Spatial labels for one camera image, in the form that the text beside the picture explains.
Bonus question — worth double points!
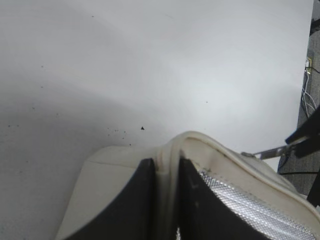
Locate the white cables on floor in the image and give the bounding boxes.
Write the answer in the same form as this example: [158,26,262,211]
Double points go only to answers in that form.
[301,71,320,117]

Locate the metal zipper pull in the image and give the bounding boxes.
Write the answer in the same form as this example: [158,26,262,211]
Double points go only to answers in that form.
[240,136,309,160]

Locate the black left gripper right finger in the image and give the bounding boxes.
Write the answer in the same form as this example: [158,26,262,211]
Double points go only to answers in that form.
[179,158,307,240]

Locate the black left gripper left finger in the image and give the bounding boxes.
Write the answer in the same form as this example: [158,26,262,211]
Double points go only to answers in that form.
[67,158,155,240]

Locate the cream zippered fabric bag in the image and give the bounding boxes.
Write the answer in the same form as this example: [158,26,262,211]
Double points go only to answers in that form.
[56,131,320,240]

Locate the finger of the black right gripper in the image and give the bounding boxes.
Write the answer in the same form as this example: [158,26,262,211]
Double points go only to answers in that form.
[285,106,320,158]

